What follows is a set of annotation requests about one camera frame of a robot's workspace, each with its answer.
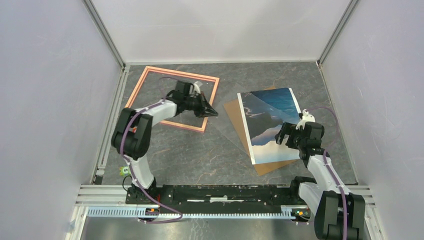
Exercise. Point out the clear plastic sheet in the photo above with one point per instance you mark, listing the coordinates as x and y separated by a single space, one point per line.
222 122

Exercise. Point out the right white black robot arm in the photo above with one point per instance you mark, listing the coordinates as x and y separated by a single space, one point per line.
339 214

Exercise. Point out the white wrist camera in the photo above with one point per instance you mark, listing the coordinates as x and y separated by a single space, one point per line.
305 118
197 87

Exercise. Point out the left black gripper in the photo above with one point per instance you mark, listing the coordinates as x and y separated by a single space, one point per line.
204 110

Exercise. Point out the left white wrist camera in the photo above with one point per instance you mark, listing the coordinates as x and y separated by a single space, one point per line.
197 87

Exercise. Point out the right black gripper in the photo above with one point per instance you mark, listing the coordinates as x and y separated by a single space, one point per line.
288 129

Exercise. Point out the green owl sticker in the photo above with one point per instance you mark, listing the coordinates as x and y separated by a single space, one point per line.
124 171

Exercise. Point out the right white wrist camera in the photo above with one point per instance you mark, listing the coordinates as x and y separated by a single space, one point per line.
305 118

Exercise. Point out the orange picture frame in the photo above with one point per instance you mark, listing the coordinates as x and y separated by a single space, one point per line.
155 83

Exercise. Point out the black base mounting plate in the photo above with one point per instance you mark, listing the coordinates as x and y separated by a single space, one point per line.
216 199

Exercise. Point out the mountain landscape photo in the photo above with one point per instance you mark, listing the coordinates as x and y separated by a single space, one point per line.
263 113

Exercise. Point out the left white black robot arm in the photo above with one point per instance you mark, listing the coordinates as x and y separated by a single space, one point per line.
133 130

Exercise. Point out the brown cardboard backing board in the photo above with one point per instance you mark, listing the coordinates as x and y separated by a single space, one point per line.
233 111

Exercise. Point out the white slotted cable duct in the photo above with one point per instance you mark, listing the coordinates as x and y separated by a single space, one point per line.
142 212

